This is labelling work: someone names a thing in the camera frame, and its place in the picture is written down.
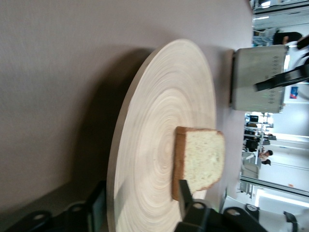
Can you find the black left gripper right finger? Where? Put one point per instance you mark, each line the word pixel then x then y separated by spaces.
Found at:
pixel 187 200

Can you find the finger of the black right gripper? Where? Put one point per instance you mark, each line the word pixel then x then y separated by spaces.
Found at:
pixel 289 77

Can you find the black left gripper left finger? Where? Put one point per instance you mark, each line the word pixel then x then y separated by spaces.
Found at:
pixel 99 207

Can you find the slice of bread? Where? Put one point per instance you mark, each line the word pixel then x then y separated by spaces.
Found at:
pixel 205 159

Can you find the round wooden plate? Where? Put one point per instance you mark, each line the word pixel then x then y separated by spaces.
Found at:
pixel 154 145

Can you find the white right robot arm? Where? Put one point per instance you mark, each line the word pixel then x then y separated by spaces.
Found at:
pixel 251 207

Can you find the silver two-slot toaster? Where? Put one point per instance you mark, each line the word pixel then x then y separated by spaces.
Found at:
pixel 256 79

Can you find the seated background person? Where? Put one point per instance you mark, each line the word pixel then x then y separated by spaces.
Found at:
pixel 265 157

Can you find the blue white wall poster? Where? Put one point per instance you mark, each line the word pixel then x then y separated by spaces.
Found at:
pixel 293 92

